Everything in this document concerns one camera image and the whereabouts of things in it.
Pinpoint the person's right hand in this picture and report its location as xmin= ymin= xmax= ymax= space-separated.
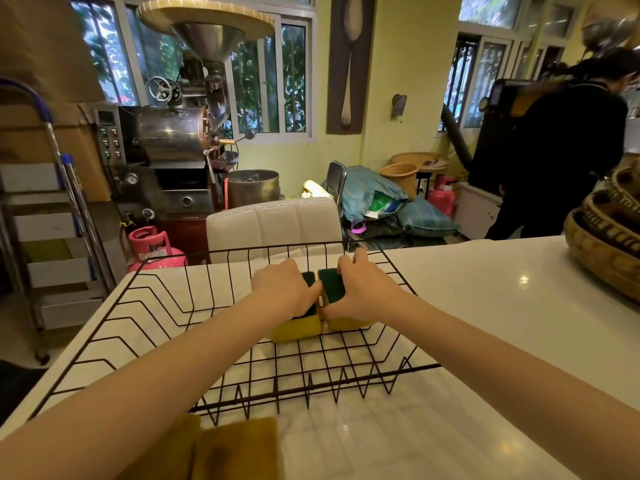
xmin=320 ymin=248 xmax=407 ymax=323

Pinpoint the person's left hand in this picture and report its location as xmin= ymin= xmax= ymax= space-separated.
xmin=251 ymin=259 xmax=324 ymax=321

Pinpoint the yellow green scrub sponge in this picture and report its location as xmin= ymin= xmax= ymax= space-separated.
xmin=317 ymin=268 xmax=374 ymax=332
xmin=270 ymin=271 xmax=324 ymax=344

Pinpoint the person's right forearm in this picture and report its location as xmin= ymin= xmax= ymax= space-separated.
xmin=390 ymin=294 xmax=640 ymax=480

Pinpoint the person's left forearm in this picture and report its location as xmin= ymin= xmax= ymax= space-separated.
xmin=0 ymin=307 xmax=273 ymax=480

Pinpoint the white padded chair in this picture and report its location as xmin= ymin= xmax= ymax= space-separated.
xmin=205 ymin=197 xmax=345 ymax=265

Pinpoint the steel drum pot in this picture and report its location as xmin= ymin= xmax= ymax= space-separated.
xmin=226 ymin=169 xmax=281 ymax=210

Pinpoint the dark blue sack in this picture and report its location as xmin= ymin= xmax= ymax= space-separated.
xmin=396 ymin=197 xmax=459 ymax=239

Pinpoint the orange plastic basket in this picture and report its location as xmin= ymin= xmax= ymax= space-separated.
xmin=379 ymin=163 xmax=419 ymax=199

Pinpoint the red gas cylinder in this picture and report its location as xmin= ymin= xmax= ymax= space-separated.
xmin=427 ymin=174 xmax=459 ymax=218

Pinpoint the pink gas cylinder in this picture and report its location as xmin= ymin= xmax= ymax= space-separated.
xmin=127 ymin=226 xmax=189 ymax=273

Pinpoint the flat woven basket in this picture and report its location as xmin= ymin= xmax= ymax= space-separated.
xmin=390 ymin=152 xmax=451 ymax=171

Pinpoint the white cabinet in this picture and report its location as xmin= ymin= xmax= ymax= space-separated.
xmin=454 ymin=182 xmax=505 ymax=241

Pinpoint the black exhaust pipe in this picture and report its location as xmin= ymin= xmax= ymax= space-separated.
xmin=439 ymin=104 xmax=474 ymax=171

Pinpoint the steel coffee roaster machine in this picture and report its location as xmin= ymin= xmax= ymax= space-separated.
xmin=94 ymin=21 xmax=257 ymax=218

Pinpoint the white framed window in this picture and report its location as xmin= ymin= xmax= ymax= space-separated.
xmin=65 ymin=0 xmax=318 ymax=143

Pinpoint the black roaster machine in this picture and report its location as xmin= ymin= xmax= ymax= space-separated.
xmin=467 ymin=78 xmax=538 ymax=196

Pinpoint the barred window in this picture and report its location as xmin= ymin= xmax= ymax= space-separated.
xmin=438 ymin=0 xmax=576 ymax=133

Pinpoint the metal step ladder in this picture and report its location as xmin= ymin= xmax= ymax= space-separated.
xmin=0 ymin=77 xmax=119 ymax=366

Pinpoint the stack of woven baskets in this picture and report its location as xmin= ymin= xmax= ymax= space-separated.
xmin=563 ymin=159 xmax=640 ymax=302

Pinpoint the round wooden tray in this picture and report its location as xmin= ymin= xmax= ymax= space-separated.
xmin=136 ymin=0 xmax=276 ymax=43

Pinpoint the brown cardboard sheet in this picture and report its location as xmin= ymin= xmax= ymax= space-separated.
xmin=0 ymin=0 xmax=112 ymax=203

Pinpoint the metal frame chair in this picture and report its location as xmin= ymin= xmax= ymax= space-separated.
xmin=324 ymin=161 xmax=348 ymax=208

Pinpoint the black wire dish rack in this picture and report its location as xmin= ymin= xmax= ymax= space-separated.
xmin=30 ymin=242 xmax=442 ymax=427

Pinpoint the spoon wall picture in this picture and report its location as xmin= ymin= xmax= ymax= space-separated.
xmin=326 ymin=0 xmax=377 ymax=136

